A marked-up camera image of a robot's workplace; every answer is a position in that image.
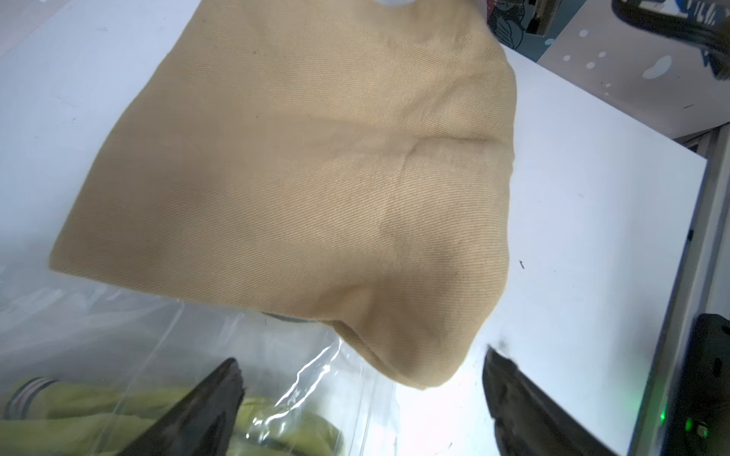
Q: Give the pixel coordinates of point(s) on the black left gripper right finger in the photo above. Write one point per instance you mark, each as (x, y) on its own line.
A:
(526, 420)

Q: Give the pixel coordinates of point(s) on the beige knitted garment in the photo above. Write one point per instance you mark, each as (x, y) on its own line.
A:
(339, 161)

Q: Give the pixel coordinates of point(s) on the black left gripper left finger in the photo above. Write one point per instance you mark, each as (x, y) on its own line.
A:
(202, 423)

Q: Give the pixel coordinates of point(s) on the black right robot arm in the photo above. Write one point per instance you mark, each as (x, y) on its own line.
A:
(699, 419)

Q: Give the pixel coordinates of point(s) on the neon yellow garment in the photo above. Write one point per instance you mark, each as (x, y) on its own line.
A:
(45, 416)

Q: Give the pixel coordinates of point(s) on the clear plastic vacuum bag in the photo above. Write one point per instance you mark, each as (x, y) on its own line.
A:
(84, 332)

